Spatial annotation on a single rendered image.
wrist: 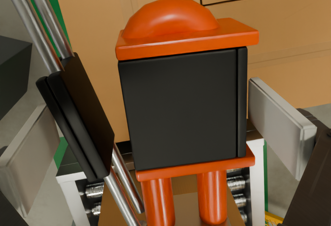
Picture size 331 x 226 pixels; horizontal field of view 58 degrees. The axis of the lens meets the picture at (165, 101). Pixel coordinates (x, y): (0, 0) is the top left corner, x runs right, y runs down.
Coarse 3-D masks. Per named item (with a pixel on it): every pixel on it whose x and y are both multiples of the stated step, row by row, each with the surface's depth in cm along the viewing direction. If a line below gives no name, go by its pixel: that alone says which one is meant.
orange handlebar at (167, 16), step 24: (168, 0) 16; (192, 0) 16; (144, 24) 16; (168, 24) 16; (192, 24) 16; (216, 24) 17; (144, 192) 21; (168, 192) 21; (216, 192) 21; (168, 216) 21; (216, 216) 22
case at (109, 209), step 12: (120, 180) 102; (180, 180) 98; (192, 180) 97; (108, 192) 97; (180, 192) 93; (192, 192) 92; (228, 192) 90; (108, 204) 92; (132, 204) 91; (228, 204) 85; (108, 216) 87; (120, 216) 87; (144, 216) 86; (228, 216) 81; (240, 216) 81
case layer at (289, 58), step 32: (64, 0) 83; (96, 0) 84; (128, 0) 84; (224, 0) 87; (256, 0) 88; (288, 0) 88; (320, 0) 89; (96, 32) 87; (288, 32) 92; (320, 32) 93; (96, 64) 91; (256, 64) 95; (288, 64) 96; (320, 64) 97; (288, 96) 101; (320, 96) 102
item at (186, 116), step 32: (192, 32) 16; (224, 32) 15; (256, 32) 15; (128, 64) 15; (160, 64) 15; (192, 64) 15; (224, 64) 16; (128, 96) 16; (160, 96) 16; (192, 96) 16; (224, 96) 16; (128, 128) 17; (160, 128) 17; (192, 128) 17; (224, 128) 17; (160, 160) 18; (192, 160) 18; (224, 160) 18
